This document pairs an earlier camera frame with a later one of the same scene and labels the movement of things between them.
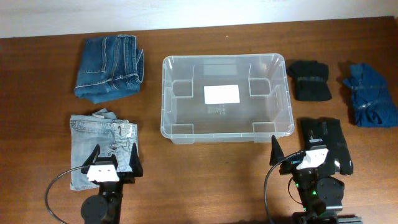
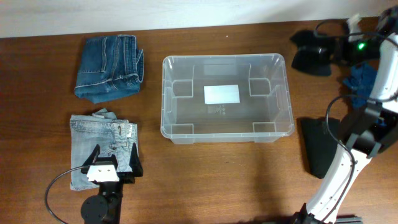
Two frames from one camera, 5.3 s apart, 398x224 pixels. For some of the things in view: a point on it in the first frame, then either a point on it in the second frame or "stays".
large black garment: x=329 y=129 stays
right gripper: x=277 y=153 to x=339 y=50
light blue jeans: x=114 y=136 stays
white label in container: x=221 y=94 stays
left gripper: x=134 y=163 stays
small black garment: x=311 y=79 to x=314 y=52
